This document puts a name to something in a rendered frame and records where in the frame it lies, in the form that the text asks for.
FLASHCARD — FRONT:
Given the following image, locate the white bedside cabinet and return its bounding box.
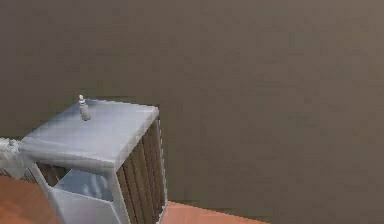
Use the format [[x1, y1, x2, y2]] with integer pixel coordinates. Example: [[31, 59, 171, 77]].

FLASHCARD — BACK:
[[18, 97, 169, 224]]

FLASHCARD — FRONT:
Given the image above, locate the small grey bottle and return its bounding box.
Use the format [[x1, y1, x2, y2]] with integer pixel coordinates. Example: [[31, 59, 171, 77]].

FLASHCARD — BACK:
[[77, 94, 93, 122]]

